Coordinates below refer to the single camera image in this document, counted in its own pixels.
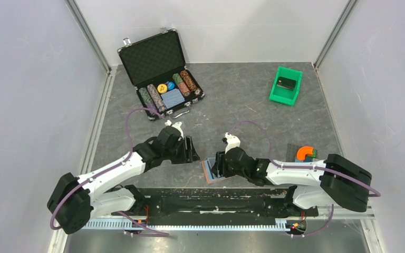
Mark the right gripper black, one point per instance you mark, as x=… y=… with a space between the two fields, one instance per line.
x=219 y=168

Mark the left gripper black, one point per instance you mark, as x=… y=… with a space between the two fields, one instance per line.
x=189 y=155

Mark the tan leather card holder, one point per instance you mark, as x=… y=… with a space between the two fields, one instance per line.
x=207 y=164

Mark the black credit card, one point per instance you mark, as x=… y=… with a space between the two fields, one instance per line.
x=286 y=83

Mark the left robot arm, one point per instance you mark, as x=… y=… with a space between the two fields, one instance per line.
x=76 y=200

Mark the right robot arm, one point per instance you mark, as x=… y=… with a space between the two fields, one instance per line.
x=333 y=181

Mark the blue playing card deck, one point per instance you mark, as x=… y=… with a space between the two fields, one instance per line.
x=172 y=98

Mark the purple poker chip row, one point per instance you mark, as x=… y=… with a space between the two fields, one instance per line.
x=156 y=98

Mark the orange brown chip row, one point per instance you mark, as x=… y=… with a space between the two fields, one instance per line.
x=190 y=83

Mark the green red chip row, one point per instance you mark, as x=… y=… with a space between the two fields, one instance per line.
x=181 y=85

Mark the blue dealer button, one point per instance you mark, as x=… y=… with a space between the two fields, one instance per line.
x=170 y=85

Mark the yellow dealer button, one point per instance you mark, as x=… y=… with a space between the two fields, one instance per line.
x=162 y=88

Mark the green poker chip row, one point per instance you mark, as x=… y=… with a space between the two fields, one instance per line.
x=146 y=98

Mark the colourful toy block set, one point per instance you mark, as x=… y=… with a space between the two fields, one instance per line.
x=297 y=153

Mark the green plastic bin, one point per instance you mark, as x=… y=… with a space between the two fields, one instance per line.
x=282 y=95

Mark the black poker chip case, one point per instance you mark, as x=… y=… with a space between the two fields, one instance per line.
x=154 y=60

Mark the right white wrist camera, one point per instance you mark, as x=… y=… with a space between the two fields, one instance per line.
x=231 y=141

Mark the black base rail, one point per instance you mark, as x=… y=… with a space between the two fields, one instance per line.
x=221 y=207

